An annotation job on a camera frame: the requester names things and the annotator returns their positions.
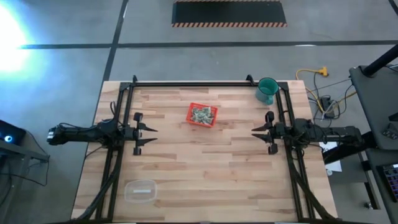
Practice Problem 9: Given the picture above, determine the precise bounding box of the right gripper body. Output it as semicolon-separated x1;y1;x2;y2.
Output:
266;111;289;156

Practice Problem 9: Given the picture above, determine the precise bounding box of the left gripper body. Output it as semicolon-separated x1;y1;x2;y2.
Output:
124;112;144;156

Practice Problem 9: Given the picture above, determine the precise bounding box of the teal mug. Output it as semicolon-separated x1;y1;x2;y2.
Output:
255;77;280;106

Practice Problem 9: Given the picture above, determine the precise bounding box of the white paper sheet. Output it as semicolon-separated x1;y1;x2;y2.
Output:
318;141;343;174

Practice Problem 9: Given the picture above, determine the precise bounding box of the black power strip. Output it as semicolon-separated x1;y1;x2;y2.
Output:
320;95;336;119

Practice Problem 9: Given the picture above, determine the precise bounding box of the clear plastic container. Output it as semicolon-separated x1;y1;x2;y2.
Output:
124;179;159;205

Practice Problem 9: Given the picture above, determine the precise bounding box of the orange plastic basket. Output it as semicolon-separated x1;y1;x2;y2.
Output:
185;102;219;128

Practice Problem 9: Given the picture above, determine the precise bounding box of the black table crossbar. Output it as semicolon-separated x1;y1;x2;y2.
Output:
322;131;379;165

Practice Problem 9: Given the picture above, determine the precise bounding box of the black side table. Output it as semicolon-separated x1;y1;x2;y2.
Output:
348;63;398;150

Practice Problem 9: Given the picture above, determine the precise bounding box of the small black controller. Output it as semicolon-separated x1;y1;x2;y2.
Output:
381;123;398;140

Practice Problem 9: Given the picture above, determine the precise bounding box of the black equipment stand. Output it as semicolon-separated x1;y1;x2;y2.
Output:
0;136;50;224

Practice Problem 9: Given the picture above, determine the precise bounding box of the black box with blue light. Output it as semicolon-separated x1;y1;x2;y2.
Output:
0;119;27;146

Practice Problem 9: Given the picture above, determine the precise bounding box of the black hazard striped floor mat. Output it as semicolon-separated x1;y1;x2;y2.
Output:
171;0;287;28

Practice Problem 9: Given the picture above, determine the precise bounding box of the keyboard with coloured keys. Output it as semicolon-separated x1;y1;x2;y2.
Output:
377;163;398;203

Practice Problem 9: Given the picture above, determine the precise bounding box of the black diagonal pole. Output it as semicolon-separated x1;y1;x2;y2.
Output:
362;43;398;78

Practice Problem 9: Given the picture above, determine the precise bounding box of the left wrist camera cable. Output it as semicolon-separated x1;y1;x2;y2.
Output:
109;101;125;127

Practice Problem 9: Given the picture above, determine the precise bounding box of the black aluminium table frame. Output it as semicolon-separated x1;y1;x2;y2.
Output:
76;74;335;223

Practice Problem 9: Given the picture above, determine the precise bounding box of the black power cable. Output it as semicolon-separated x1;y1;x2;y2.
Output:
312;72;357;119

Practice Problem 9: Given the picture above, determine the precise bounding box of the yellow extension cord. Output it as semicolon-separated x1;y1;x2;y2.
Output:
294;65;330;109

